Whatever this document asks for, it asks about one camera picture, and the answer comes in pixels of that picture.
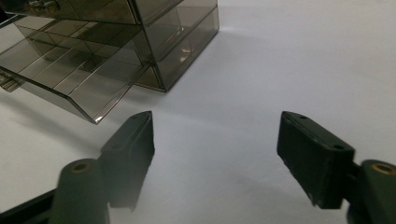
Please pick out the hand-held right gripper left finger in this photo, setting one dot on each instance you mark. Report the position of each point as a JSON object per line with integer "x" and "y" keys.
{"x": 130, "y": 155}

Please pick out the smoky clear plastic drawer cabinet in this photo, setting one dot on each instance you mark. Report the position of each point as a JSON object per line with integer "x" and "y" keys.
{"x": 186, "y": 40}

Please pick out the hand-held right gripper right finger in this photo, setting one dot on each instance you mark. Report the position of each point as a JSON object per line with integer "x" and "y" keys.
{"x": 314, "y": 161}

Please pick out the smoky clear divided drawer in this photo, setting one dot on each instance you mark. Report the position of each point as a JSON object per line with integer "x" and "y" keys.
{"x": 81, "y": 77}

